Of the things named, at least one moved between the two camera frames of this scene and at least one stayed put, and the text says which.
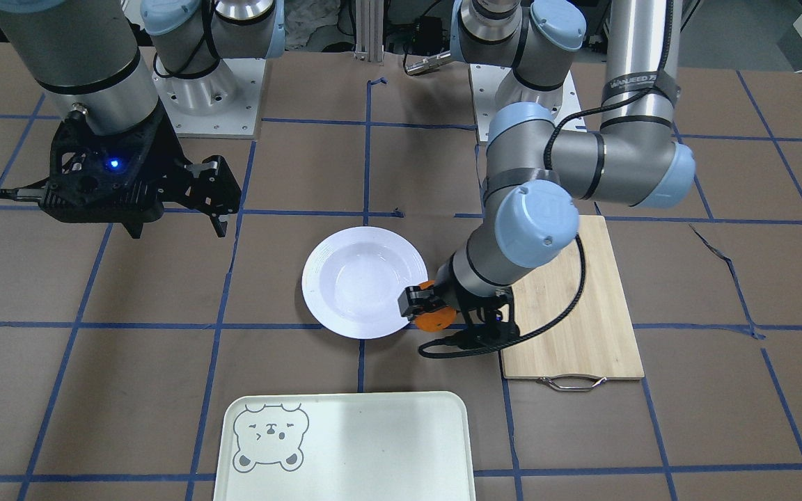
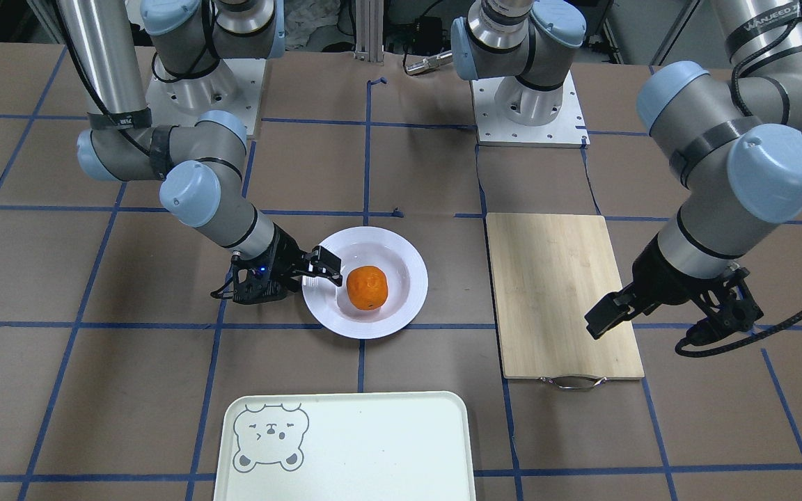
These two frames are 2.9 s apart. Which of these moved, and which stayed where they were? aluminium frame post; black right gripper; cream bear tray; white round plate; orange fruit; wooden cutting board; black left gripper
Moved: black right gripper; black left gripper; orange fruit
Stayed: white round plate; aluminium frame post; wooden cutting board; cream bear tray
